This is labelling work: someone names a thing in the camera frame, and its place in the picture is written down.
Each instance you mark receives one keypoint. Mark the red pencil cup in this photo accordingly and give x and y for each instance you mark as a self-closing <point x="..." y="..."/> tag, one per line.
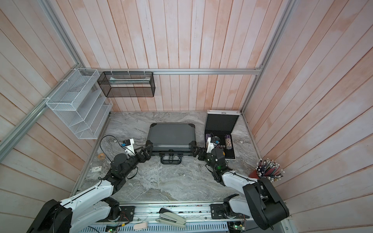
<point x="268" y="169"/>

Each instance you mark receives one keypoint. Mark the purple chip stack right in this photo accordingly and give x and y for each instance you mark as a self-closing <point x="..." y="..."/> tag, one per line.
<point x="228" y="142"/>

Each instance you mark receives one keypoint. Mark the dark grey poker case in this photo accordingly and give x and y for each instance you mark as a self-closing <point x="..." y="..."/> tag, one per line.
<point x="172" y="141"/>

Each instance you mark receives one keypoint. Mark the grey stapler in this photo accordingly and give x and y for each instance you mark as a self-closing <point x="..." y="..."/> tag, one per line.
<point x="168" y="217"/>

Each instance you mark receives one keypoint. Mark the black mesh basket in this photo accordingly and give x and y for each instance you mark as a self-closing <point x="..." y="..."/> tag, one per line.
<point x="123" y="84"/>

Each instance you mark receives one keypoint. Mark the pink eraser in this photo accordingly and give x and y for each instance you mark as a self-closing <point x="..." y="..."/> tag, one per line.
<point x="140" y="226"/>

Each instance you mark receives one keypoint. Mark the silver aluminium poker case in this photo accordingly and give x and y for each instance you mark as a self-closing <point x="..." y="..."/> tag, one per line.
<point x="220" y="123"/>

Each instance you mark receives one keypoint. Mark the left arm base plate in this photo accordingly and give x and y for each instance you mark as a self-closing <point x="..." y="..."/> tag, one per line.
<point x="121" y="213"/>

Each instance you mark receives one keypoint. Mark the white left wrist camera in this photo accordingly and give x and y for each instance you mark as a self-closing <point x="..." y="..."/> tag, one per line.
<point x="128" y="146"/>

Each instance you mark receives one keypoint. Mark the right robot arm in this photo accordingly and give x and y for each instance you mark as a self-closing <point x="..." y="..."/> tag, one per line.
<point x="256" y="198"/>

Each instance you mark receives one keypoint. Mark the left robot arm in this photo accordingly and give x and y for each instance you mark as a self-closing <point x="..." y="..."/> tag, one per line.
<point x="94" y="204"/>

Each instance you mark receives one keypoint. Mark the white wire mesh shelf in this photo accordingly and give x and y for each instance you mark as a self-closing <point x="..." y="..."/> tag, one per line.
<point x="80" y="107"/>

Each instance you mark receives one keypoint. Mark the tape roll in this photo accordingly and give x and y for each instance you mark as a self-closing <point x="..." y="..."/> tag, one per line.
<point x="101" y="156"/>

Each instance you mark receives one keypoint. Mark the aluminium frame rail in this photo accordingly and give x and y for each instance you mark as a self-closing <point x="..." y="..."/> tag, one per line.
<point x="215" y="71"/>

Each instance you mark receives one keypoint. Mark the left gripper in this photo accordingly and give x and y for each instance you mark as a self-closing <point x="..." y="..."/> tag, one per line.
<point x="145" y="154"/>

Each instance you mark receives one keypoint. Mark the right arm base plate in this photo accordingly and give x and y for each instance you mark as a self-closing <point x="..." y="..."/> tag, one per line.
<point x="223" y="211"/>

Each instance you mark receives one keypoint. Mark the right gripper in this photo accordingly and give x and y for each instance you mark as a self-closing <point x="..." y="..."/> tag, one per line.
<point x="200" y="150"/>

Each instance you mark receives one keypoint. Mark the small white card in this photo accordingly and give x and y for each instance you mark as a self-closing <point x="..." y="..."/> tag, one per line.
<point x="96" y="169"/>

